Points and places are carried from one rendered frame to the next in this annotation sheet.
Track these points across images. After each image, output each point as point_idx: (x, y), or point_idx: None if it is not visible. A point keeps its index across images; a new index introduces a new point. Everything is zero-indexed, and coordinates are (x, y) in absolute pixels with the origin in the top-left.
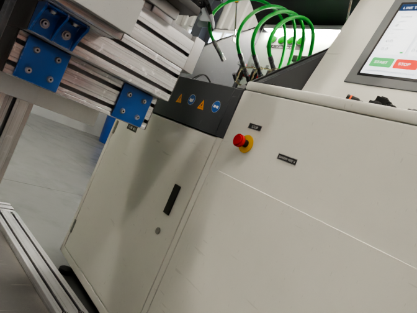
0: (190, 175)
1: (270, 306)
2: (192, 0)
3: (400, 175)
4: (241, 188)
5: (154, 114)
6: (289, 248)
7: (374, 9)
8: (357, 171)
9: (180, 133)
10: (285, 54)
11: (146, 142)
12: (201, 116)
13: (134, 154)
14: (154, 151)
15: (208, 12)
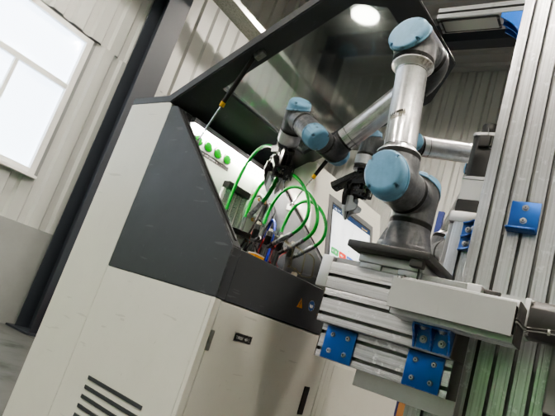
0: (315, 375)
1: None
2: (291, 170)
3: None
4: (347, 373)
5: (272, 320)
6: (365, 395)
7: (322, 198)
8: None
9: (304, 340)
10: (211, 168)
11: (268, 354)
12: (320, 322)
13: (253, 371)
14: (279, 361)
15: (285, 181)
